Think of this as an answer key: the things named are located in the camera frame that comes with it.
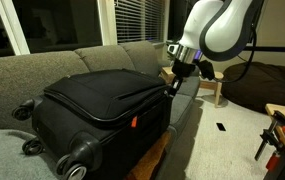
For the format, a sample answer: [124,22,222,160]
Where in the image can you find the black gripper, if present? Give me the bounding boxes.
[167,59,197,98]

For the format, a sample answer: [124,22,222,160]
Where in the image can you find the black fabric wheeled suitcase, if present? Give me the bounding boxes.
[11,67,175,180]

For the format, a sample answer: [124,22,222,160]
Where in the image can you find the light wooden stool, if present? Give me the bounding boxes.
[199,70,225,109]

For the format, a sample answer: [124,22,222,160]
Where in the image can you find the small black flat phone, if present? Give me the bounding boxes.
[215,122,227,132]

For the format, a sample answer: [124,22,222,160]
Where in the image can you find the white window blinds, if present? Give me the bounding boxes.
[114,0,170,44]

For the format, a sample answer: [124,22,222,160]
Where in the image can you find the dark brown bean bag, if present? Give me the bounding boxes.
[220,61,285,115]

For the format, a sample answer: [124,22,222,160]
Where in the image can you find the wooden work table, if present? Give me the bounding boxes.
[264,103,285,180]

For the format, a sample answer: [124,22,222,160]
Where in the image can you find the black bar clamp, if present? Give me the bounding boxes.
[253,110,285,162]

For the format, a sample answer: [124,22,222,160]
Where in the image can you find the white framed window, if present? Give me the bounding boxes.
[0,0,118,60]

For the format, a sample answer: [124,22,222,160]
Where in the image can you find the grey fabric sofa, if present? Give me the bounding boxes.
[0,40,202,180]

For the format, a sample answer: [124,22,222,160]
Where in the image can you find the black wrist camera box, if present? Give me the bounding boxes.
[196,59,216,81]

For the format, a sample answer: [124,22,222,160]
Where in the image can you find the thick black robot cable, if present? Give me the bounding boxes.
[211,28,258,84]

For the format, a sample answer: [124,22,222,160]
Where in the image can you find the red clamp handle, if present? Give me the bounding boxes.
[265,150,282,172]

